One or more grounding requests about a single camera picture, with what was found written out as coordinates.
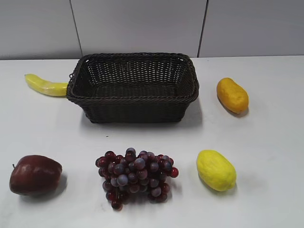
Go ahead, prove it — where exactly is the bunch of red grapes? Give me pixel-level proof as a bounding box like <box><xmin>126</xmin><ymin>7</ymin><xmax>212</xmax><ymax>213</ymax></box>
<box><xmin>95</xmin><ymin>148</ymin><xmax>179</xmax><ymax>210</ymax></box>

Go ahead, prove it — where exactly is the dark woven plastic basket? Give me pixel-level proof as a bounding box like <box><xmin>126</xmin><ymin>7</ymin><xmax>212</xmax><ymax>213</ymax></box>
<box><xmin>66</xmin><ymin>52</ymin><xmax>199</xmax><ymax>124</ymax></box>

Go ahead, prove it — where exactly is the orange mango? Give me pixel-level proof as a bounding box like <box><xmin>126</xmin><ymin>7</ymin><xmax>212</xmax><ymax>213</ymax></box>
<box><xmin>216</xmin><ymin>77</ymin><xmax>249</xmax><ymax>114</ymax></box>

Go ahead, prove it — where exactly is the yellow lemon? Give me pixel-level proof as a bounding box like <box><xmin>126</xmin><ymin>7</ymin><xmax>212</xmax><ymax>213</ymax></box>
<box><xmin>196</xmin><ymin>150</ymin><xmax>237</xmax><ymax>192</ymax></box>

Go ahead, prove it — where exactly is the yellow banana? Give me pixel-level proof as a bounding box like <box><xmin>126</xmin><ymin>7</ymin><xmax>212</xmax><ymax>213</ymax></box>
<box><xmin>25</xmin><ymin>74</ymin><xmax>68</xmax><ymax>97</ymax></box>

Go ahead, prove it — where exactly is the red apple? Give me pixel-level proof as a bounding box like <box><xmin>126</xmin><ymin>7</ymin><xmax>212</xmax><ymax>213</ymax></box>
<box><xmin>9</xmin><ymin>155</ymin><xmax>62</xmax><ymax>196</ymax></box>

